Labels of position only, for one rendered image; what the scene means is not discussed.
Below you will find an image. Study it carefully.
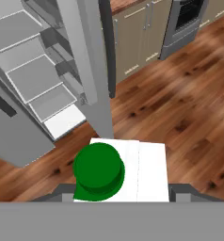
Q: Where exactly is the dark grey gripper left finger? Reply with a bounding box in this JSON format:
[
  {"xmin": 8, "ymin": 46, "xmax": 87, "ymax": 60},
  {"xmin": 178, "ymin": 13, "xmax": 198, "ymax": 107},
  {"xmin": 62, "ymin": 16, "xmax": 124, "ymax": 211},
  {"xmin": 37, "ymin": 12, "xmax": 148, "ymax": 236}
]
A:
[{"xmin": 31, "ymin": 183, "xmax": 76, "ymax": 203}]

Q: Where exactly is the beige cupboard run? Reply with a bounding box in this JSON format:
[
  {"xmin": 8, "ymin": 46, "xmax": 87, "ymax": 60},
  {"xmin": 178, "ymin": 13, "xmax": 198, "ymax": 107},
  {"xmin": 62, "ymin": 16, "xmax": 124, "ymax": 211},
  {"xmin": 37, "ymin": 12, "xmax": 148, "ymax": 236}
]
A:
[
  {"xmin": 199, "ymin": 0, "xmax": 224, "ymax": 31},
  {"xmin": 111, "ymin": 0, "xmax": 174, "ymax": 85}
]

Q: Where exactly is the black fridge door handle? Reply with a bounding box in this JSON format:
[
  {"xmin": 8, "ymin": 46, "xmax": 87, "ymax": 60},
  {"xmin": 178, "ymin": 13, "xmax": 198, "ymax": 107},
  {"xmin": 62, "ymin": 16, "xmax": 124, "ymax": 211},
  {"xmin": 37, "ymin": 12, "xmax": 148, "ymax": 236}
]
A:
[
  {"xmin": 98, "ymin": 0, "xmax": 118, "ymax": 99},
  {"xmin": 0, "ymin": 88, "xmax": 18, "ymax": 119}
]

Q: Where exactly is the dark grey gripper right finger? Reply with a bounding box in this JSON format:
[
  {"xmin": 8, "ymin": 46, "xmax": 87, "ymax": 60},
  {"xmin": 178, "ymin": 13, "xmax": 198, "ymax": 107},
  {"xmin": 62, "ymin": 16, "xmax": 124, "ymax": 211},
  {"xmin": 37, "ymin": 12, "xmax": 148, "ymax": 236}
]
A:
[{"xmin": 168, "ymin": 183, "xmax": 219, "ymax": 203}]

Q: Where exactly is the white milk carton green cap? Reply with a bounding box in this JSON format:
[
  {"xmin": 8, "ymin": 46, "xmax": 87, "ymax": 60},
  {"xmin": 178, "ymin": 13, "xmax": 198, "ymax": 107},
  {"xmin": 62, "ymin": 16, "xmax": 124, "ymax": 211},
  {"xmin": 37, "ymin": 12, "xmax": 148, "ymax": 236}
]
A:
[{"xmin": 72, "ymin": 137, "xmax": 170, "ymax": 203}]

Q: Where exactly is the grey fridge with shelves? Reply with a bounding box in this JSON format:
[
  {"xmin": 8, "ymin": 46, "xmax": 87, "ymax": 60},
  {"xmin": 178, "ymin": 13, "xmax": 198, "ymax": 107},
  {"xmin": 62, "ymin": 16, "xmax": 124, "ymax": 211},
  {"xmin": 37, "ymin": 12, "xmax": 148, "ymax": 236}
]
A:
[{"xmin": 0, "ymin": 0, "xmax": 88, "ymax": 142}]

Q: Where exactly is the steel oven with dark window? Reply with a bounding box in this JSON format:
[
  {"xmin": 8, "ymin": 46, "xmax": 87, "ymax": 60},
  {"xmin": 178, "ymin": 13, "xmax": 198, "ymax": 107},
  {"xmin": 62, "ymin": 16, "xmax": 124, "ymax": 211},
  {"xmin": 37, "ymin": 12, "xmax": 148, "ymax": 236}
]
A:
[{"xmin": 158, "ymin": 0, "xmax": 213, "ymax": 61}]

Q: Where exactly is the grey fridge door with bins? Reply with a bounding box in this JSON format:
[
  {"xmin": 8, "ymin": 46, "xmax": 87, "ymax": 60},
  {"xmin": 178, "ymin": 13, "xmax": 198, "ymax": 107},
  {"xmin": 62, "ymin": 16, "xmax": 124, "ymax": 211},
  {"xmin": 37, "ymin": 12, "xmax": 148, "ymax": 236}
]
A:
[{"xmin": 24, "ymin": 0, "xmax": 116, "ymax": 140}]

